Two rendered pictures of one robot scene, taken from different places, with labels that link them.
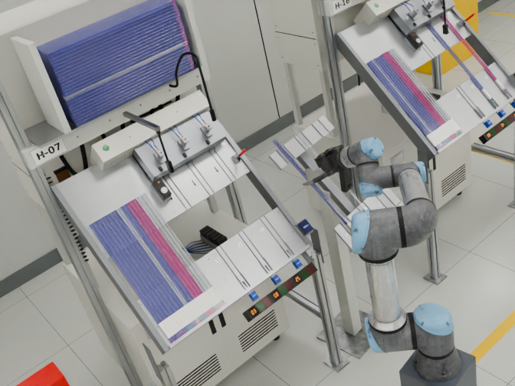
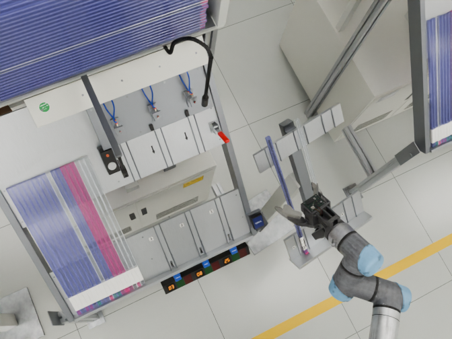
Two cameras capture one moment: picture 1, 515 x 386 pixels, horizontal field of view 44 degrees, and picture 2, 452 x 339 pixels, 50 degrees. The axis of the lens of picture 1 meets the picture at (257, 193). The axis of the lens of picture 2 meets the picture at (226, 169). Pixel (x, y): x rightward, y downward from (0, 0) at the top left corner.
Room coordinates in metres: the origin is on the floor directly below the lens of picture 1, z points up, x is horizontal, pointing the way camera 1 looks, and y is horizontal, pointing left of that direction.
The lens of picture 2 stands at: (1.61, 0.09, 2.43)
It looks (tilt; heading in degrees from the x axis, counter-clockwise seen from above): 72 degrees down; 348
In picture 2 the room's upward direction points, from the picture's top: 19 degrees clockwise
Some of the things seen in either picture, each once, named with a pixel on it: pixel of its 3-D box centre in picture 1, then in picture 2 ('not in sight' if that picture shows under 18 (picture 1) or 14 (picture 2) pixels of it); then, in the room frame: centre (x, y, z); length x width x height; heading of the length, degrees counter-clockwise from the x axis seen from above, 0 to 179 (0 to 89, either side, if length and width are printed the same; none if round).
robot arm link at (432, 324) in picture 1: (431, 328); not in sight; (1.38, -0.42, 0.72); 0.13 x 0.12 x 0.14; 78
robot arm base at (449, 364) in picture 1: (436, 353); not in sight; (1.38, -0.43, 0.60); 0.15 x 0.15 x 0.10
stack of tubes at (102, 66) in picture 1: (119, 59); (88, 6); (2.22, 0.36, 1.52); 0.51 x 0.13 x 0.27; 122
